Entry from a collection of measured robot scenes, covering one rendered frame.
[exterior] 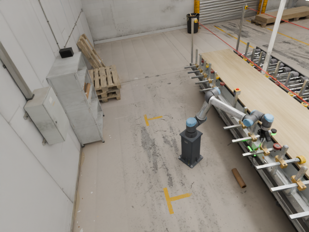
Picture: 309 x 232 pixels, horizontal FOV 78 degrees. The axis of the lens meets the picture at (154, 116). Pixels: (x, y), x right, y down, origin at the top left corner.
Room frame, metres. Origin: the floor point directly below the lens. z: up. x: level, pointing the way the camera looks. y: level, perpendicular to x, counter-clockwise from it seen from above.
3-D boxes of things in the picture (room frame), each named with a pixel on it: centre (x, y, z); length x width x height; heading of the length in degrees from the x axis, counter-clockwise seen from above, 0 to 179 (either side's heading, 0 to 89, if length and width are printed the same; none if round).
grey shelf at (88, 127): (3.14, 1.34, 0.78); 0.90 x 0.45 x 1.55; 7
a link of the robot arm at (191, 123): (2.06, -0.53, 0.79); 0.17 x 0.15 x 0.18; 123
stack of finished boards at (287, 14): (8.61, -6.24, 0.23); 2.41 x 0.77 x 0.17; 98
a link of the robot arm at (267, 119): (1.39, -1.16, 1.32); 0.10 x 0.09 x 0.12; 33
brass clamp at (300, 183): (0.88, -1.27, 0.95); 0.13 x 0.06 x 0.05; 4
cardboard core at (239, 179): (1.53, -1.14, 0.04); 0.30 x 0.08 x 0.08; 4
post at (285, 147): (1.15, -1.25, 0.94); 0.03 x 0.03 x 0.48; 4
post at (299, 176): (0.90, -1.27, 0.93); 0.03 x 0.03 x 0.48; 4
